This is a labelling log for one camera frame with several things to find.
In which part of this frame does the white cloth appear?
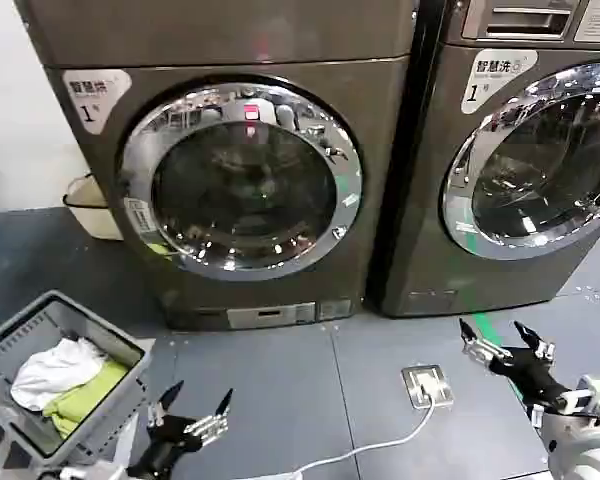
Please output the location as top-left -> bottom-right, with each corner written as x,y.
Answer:
10,337 -> 107,412

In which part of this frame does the grey plastic laundry basket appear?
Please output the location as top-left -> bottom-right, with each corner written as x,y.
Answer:
0,289 -> 154,459

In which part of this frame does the round glass dryer door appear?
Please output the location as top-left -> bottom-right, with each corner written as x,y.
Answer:
120,74 -> 364,281
439,61 -> 600,261

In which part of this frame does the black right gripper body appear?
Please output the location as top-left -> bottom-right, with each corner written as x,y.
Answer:
487,347 -> 570,407

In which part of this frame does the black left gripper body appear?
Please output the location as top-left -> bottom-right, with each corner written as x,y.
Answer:
126,413 -> 203,479

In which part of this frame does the grey dryer with plain top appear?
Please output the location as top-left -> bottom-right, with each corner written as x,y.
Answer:
13,0 -> 422,332

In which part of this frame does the green floor tape strip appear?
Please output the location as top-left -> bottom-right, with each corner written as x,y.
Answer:
471,311 -> 504,352

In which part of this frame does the white bin with dark rim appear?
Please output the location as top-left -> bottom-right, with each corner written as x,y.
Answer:
62,172 -> 127,242

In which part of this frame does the steel floor socket plate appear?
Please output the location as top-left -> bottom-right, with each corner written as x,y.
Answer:
400,364 -> 456,409

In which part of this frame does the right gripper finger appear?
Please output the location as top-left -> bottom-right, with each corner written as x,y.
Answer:
512,320 -> 557,363
458,318 -> 514,365

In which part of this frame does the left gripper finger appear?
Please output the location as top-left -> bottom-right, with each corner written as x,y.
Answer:
146,379 -> 186,428
185,387 -> 234,448

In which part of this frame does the white power cable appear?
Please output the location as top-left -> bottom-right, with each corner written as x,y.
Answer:
273,383 -> 444,480

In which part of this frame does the lime green cloth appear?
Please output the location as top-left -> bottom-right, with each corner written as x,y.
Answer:
41,359 -> 130,442

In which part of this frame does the grey dryer with drawer panel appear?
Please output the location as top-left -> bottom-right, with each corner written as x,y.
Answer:
378,0 -> 600,321

